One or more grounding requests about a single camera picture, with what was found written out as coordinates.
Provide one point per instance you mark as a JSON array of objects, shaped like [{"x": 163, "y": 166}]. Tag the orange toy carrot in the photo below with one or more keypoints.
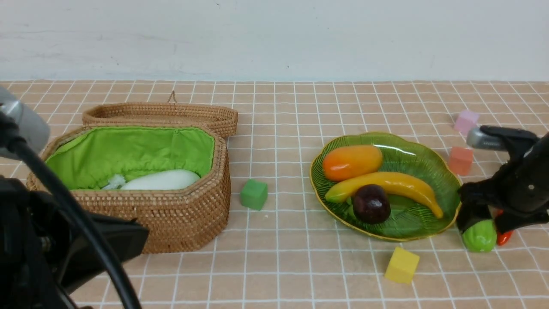
[{"x": 503, "y": 238}]

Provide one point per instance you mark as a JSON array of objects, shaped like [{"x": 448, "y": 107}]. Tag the woven wicker basket lid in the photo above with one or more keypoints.
[{"x": 221, "y": 120}]

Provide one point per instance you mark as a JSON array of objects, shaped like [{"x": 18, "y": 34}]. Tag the orange yellow toy mango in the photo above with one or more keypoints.
[{"x": 351, "y": 161}]

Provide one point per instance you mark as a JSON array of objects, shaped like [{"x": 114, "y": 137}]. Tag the green glass leaf plate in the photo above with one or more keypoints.
[{"x": 409, "y": 219}]

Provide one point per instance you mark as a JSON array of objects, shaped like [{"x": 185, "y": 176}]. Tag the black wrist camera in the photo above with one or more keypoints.
[{"x": 516, "y": 142}]

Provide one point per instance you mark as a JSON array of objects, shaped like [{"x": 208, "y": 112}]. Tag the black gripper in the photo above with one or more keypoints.
[{"x": 519, "y": 188}]

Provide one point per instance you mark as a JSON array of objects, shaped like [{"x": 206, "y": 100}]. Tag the pink lilac foam cube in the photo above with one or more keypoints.
[{"x": 465, "y": 121}]

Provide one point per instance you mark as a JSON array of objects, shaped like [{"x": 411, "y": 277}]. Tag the dark purple toy mangosteen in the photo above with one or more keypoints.
[{"x": 371, "y": 204}]

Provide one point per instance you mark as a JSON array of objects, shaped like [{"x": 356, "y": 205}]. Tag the orange pink foam cube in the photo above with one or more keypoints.
[{"x": 460, "y": 160}]

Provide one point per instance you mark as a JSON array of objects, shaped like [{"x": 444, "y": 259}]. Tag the yellow foam cube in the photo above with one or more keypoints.
[{"x": 402, "y": 266}]

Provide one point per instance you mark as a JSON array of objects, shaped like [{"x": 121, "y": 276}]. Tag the woven wicker basket green lining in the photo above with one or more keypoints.
[{"x": 182, "y": 220}]

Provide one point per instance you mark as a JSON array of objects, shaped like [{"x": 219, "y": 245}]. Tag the white toy radish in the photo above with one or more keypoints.
[{"x": 165, "y": 180}]

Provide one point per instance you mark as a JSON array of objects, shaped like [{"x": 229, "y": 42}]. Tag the green foam cube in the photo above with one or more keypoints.
[{"x": 254, "y": 194}]

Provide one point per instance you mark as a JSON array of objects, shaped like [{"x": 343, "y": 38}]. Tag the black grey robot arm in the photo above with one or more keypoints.
[{"x": 57, "y": 255}]

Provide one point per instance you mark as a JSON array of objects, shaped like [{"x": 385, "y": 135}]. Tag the green toy bitter gourd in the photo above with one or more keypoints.
[{"x": 481, "y": 237}]

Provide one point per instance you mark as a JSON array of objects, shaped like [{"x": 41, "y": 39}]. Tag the yellow toy banana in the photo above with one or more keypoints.
[{"x": 392, "y": 183}]

